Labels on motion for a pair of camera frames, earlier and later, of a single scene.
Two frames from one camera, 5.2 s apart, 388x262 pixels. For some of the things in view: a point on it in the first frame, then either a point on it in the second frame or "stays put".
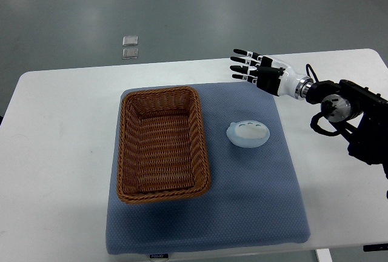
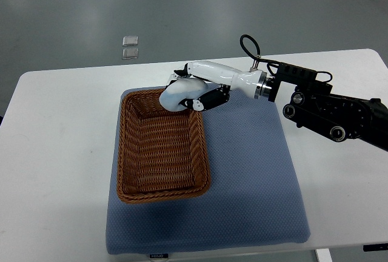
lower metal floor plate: x=130 y=53 stays put
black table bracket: x=375 y=247 stays put
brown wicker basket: x=162 y=147 stays put
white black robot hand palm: x=272 y=75 → x=246 y=82
